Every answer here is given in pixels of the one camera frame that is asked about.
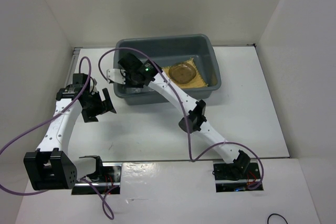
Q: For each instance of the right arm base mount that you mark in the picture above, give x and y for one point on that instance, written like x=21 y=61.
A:
x=241 y=176

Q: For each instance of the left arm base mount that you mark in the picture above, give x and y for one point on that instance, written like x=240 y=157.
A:
x=108 y=183

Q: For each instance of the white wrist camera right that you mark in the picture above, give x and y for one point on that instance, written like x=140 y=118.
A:
x=116 y=76

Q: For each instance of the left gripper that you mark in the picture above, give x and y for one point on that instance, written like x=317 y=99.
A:
x=89 y=116

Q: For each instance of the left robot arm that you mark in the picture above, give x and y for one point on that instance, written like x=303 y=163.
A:
x=49 y=167

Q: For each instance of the bamboo mat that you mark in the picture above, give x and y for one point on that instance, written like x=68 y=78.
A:
x=185 y=75

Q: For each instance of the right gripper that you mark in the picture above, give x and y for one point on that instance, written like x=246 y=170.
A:
x=127 y=84

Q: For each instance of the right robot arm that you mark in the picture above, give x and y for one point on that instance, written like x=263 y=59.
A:
x=193 y=120

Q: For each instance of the clear plate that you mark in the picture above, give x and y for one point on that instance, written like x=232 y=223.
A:
x=183 y=72

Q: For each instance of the grey plastic bin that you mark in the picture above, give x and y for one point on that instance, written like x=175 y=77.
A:
x=167 y=51

